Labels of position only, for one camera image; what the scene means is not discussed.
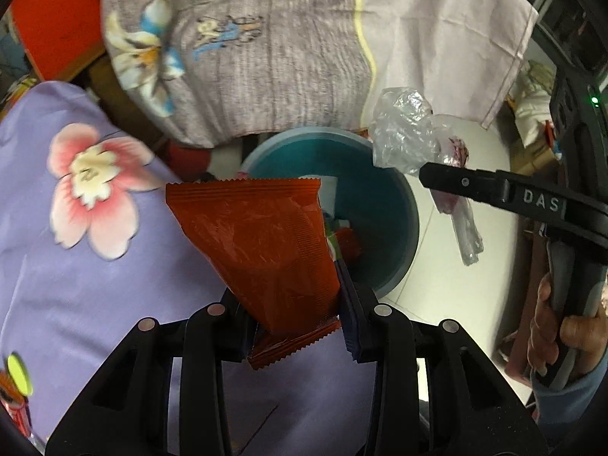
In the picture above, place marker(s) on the grey floral cloth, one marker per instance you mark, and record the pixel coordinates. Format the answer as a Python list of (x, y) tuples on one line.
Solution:
[(285, 47)]

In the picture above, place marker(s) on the teal plastic bin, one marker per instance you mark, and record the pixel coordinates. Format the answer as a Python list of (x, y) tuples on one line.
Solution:
[(380, 190)]

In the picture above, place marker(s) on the red foil packet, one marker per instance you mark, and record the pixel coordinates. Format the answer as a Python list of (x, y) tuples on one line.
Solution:
[(266, 247)]

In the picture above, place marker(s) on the person's right hand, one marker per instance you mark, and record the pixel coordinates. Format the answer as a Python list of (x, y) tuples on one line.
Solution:
[(577, 331)]

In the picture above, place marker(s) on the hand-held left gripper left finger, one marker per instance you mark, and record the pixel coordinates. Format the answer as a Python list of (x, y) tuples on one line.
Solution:
[(204, 342)]

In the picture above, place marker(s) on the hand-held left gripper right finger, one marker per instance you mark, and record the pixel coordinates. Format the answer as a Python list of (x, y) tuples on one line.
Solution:
[(350, 316)]

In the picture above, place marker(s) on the red drink can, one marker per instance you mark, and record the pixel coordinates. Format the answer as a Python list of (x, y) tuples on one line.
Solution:
[(12, 406)]

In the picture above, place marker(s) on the clear plastic bag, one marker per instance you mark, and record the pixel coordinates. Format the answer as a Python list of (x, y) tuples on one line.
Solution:
[(403, 137)]

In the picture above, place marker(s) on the yellow green lid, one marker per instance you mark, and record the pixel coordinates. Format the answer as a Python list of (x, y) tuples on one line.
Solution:
[(19, 374)]

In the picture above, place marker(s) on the purple floral tablecloth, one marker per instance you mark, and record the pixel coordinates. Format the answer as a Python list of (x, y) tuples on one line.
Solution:
[(71, 270)]

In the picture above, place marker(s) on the person's right forearm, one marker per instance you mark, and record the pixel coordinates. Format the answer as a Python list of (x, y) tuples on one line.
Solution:
[(570, 418)]

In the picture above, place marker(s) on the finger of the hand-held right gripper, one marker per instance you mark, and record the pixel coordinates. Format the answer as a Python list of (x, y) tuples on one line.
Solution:
[(456, 183)]

